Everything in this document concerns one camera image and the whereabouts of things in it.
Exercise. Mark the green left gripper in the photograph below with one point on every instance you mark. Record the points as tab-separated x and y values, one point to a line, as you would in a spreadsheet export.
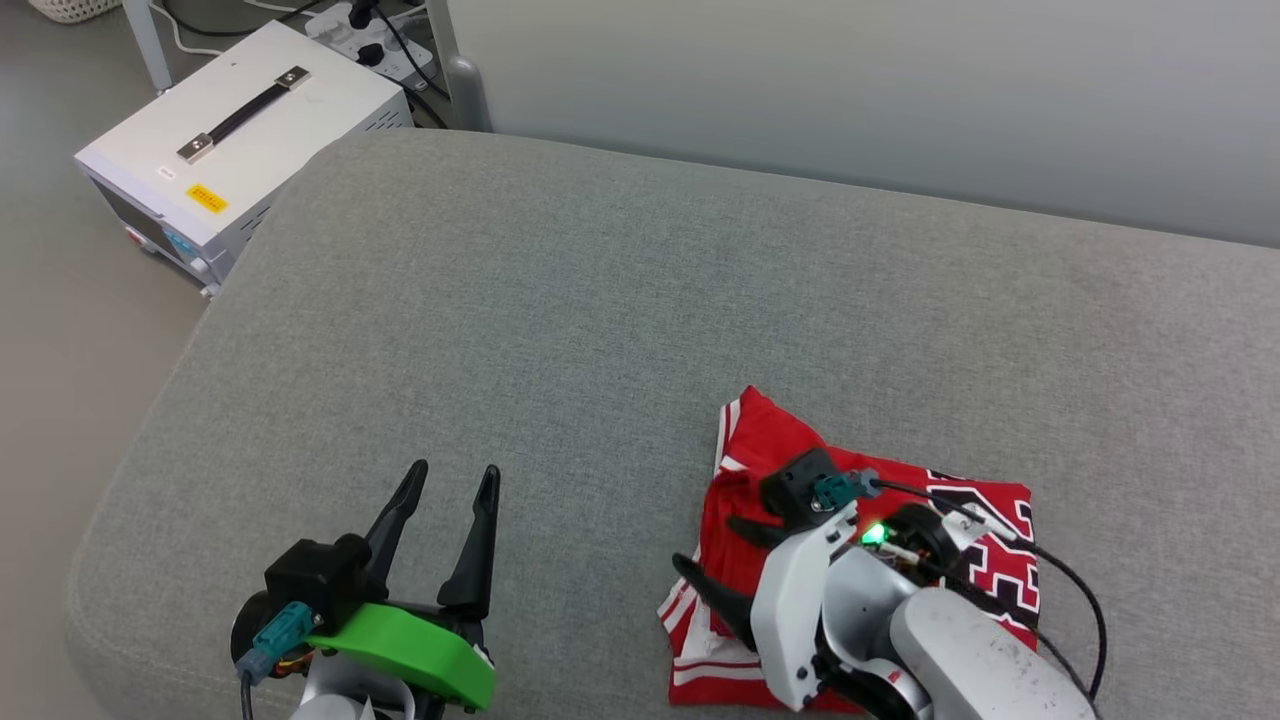
410	650

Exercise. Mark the thin grey metal leg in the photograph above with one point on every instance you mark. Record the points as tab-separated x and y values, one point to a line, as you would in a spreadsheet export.
148	45

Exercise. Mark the thick grey metal table leg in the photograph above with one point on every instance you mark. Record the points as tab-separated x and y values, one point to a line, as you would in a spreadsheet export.
460	70

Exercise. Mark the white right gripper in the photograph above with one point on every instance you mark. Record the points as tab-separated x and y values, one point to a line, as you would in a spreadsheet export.
795	610

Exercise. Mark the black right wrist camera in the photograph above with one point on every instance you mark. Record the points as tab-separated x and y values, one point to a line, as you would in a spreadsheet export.
800	485

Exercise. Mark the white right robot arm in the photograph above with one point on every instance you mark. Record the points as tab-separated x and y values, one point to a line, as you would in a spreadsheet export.
960	650

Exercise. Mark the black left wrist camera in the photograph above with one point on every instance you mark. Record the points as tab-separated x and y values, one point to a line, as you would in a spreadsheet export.
315	580

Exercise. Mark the white woven basket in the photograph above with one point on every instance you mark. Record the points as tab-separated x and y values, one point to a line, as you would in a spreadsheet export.
75	10

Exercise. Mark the white power strip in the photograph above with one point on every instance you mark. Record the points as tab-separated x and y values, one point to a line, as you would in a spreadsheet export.
390	45

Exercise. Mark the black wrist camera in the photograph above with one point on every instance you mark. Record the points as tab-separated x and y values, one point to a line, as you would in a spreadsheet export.
315	580
800	485

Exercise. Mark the red basketball jersey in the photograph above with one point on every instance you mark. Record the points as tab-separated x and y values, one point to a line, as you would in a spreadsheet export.
760	450

